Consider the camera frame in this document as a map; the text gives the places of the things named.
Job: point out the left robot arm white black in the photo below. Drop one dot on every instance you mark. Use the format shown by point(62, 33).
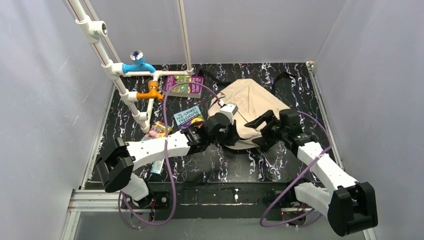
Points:
point(118, 161)

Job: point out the white pvc pipe frame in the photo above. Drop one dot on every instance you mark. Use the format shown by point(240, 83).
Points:
point(96, 33)

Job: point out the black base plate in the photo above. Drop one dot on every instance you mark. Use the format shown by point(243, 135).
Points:
point(213, 200)

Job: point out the blue tap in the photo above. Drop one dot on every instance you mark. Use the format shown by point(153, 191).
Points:
point(139, 64)

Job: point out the beige student backpack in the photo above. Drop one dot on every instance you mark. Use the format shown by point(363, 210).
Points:
point(252, 100)

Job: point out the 143-storey treehouse book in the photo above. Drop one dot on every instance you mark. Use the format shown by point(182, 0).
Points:
point(187, 117)

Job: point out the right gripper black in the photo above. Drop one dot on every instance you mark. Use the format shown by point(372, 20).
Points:
point(269, 124)

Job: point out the purple treehouse book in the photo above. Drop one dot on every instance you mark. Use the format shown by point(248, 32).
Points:
point(182, 86)

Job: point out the teal pencil pack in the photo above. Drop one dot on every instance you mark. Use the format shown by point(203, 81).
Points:
point(157, 167)

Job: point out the orange tap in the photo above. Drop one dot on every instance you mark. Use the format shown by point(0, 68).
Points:
point(152, 93)

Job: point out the yellow crayon box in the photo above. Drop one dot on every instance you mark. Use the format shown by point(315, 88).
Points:
point(158, 130)

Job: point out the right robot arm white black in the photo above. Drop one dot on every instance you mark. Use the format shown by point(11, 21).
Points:
point(349, 205)

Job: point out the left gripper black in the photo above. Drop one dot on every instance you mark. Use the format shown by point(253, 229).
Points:
point(230, 133)

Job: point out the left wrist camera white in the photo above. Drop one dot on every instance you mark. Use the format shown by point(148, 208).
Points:
point(229, 109)

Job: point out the aluminium rail frame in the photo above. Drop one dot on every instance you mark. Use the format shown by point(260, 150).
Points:
point(93, 214)

